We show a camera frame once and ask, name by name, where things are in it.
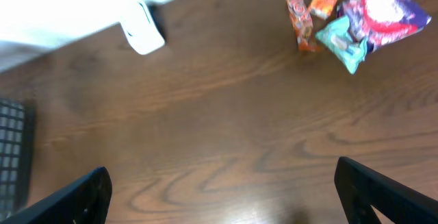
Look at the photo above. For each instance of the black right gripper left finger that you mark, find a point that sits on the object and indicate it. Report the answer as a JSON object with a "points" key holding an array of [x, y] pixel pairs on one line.
{"points": [[84, 201]]}

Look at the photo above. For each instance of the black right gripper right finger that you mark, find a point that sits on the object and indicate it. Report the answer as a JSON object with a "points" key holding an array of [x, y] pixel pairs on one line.
{"points": [[362, 191]]}

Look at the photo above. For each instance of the mint green packet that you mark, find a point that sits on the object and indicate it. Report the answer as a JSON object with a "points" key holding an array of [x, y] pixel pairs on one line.
{"points": [[336, 37]]}

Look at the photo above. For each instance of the purple Carefree pad pack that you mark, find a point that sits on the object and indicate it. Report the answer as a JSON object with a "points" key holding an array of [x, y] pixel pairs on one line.
{"points": [[383, 22]]}

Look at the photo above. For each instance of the red Toto snack wrapper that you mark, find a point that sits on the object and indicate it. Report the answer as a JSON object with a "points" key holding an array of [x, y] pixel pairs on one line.
{"points": [[303, 25]]}

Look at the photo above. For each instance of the orange Kleenex tissue pack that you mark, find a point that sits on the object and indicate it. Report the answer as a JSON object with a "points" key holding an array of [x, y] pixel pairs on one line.
{"points": [[322, 8]]}

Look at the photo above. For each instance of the dark grey plastic basket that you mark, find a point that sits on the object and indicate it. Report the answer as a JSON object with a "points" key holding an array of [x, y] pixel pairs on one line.
{"points": [[17, 140]]}

